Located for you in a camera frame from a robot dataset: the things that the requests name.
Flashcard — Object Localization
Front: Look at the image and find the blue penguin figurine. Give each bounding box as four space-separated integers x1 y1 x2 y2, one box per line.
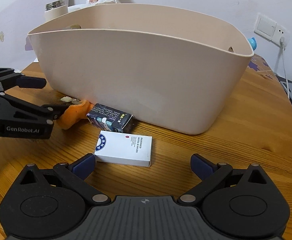
248 37 257 50

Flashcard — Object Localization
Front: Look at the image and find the cream thermos bottle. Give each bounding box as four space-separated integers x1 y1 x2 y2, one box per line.
44 0 68 22

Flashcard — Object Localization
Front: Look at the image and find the white card box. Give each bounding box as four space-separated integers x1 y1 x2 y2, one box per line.
94 131 152 167

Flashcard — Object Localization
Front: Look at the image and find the lilac bed headboard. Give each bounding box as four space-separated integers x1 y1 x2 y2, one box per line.
0 0 68 70

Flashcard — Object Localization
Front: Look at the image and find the white wall switch socket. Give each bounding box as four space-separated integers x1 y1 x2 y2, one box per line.
254 13 290 49

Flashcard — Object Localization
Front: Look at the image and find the white power plug cable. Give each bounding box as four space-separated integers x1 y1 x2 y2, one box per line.
279 36 292 99

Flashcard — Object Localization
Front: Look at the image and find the dark blue small box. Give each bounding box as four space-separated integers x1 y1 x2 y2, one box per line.
86 103 134 133

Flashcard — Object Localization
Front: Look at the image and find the orange sock doll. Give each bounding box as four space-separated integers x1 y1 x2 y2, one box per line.
56 100 94 130

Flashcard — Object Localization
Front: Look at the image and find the white tissue pack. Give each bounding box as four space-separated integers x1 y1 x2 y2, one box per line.
68 4 87 13

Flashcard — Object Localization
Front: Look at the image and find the beige plastic storage bin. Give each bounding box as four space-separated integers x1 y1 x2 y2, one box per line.
28 3 254 134

